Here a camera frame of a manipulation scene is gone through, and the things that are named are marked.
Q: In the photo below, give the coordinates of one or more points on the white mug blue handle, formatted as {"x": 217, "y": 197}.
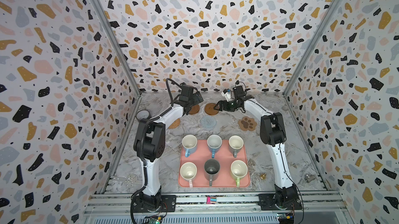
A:
{"x": 189, "y": 143}

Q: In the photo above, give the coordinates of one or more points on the white mug green handle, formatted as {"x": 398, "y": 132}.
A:
{"x": 238, "y": 170}

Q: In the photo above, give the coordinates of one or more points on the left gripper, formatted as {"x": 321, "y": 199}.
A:
{"x": 197, "y": 101}

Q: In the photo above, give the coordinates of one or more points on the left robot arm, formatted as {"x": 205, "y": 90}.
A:
{"x": 150, "y": 143}

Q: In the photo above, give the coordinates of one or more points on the black tape roll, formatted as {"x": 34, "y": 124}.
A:
{"x": 143, "y": 115}

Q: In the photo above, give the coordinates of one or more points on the light blue mug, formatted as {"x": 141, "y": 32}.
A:
{"x": 214, "y": 143}

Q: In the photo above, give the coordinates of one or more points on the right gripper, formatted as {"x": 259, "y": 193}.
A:
{"x": 224, "y": 104}

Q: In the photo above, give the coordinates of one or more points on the dark grey mug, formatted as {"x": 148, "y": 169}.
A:
{"x": 211, "y": 168}

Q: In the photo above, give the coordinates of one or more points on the brown wooden coaster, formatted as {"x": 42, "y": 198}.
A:
{"x": 194, "y": 110}
{"x": 210, "y": 109}

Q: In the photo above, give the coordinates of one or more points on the white mug pink handle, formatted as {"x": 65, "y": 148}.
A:
{"x": 188, "y": 172}

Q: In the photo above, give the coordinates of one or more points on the aluminium front rail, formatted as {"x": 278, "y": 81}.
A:
{"x": 312, "y": 207}

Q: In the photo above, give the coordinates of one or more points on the pink silicone tray mat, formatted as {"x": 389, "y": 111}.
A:
{"x": 223, "y": 156}

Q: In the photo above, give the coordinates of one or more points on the woven rattan coaster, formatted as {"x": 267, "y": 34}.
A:
{"x": 175, "y": 124}

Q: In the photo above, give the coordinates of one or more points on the paw print wooden coaster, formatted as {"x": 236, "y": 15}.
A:
{"x": 247, "y": 124}

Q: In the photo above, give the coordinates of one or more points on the small brass bell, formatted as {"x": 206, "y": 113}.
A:
{"x": 263, "y": 176}

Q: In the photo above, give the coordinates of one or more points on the white mug grey handle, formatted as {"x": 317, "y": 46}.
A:
{"x": 236, "y": 143}

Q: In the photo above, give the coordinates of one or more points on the clear perforated disc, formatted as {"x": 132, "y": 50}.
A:
{"x": 131, "y": 181}

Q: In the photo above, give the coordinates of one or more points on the light blue round coaster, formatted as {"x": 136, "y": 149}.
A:
{"x": 208, "y": 122}

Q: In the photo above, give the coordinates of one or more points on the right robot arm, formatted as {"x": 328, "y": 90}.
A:
{"x": 272, "y": 134}

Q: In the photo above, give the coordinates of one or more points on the small silver bell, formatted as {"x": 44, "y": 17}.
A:
{"x": 309, "y": 178}

